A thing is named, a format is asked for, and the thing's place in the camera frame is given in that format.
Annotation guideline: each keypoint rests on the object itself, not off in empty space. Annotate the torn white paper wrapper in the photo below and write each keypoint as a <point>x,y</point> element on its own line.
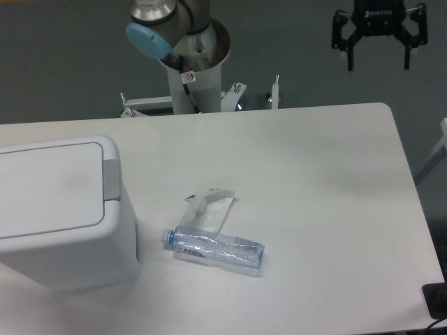
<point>207,209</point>

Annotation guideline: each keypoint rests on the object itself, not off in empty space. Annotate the white metal frame right edge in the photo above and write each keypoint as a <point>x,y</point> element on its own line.
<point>436,155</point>

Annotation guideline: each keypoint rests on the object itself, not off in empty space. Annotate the white push-lid trash can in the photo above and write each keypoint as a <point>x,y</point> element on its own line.
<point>67,221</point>

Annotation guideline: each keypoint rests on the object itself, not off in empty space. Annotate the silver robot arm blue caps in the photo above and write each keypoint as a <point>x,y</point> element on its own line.
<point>157,27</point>

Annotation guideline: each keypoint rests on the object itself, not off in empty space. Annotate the crushed clear plastic bottle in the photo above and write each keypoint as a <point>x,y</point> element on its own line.
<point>213,246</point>

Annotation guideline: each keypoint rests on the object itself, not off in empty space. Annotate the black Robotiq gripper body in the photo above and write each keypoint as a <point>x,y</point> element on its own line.
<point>378,18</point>

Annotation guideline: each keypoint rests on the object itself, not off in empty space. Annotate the black device at table corner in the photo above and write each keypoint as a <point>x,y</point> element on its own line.
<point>435,298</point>

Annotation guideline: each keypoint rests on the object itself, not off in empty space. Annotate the white metal robot base frame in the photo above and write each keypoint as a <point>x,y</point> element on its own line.
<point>191,92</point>

